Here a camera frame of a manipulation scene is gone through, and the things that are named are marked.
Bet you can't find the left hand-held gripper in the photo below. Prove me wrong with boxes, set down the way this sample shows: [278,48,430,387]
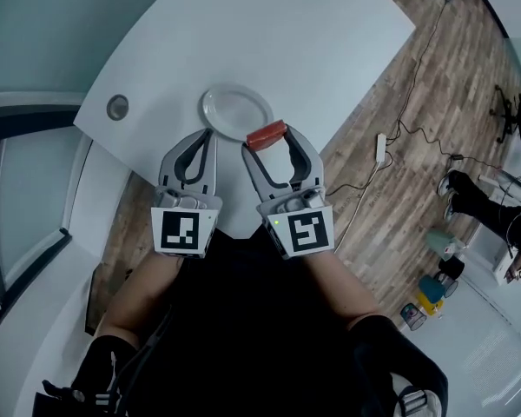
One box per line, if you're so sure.
[150,128,224,260]

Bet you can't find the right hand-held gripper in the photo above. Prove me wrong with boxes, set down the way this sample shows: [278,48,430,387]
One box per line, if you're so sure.
[241,123,336,261]

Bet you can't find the red-brown sausage piece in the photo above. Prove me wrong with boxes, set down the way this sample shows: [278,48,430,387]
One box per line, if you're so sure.
[246,119,287,150]

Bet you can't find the white round plate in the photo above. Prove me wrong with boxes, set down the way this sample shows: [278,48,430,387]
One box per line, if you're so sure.
[201,83,274,142]

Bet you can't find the person's left forearm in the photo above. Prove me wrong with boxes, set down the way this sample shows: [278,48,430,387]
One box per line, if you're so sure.
[96,249,183,351]

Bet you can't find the person's right forearm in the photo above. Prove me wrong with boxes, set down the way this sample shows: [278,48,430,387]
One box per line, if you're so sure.
[297,249,381,329]

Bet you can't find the grey round table grommet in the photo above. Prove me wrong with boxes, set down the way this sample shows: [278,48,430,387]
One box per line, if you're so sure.
[106,94,130,120]

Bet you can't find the person's black clothing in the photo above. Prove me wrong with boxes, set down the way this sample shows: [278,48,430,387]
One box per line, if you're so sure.
[71,223,451,417]

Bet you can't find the black framed glass window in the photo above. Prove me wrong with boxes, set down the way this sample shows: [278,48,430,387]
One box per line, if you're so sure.
[0,115,88,321]

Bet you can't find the pale green bin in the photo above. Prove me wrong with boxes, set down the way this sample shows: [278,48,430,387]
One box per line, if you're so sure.
[425,228,465,258]

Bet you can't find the white side table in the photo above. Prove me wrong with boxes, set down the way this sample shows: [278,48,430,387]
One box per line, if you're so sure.
[471,222,521,286]

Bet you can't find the white power cable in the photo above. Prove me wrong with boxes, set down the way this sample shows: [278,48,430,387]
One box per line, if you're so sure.
[332,161,381,251]

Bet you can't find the long black floor cable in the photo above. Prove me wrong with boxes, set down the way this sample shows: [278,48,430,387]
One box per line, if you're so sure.
[384,0,511,173]

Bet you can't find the black harness cables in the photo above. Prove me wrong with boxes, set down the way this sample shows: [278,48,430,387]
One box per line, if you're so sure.
[34,306,175,417]

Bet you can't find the grey white shoulder strap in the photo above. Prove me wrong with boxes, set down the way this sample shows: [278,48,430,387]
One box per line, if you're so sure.
[390,371,444,417]

